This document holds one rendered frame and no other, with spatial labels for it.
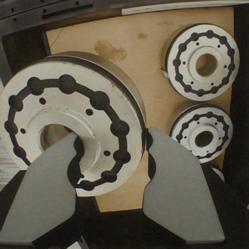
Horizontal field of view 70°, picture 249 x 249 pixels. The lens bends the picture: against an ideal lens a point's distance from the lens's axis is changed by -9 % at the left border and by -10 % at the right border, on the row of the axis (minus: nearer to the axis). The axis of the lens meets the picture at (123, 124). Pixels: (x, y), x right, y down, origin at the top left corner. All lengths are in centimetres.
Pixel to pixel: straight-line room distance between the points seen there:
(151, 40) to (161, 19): 3
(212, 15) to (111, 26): 14
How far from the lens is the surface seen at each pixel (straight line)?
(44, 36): 30
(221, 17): 31
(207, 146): 32
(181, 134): 30
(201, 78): 27
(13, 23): 20
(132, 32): 28
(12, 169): 63
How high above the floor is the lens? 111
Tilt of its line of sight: 62 degrees down
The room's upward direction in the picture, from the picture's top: 179 degrees clockwise
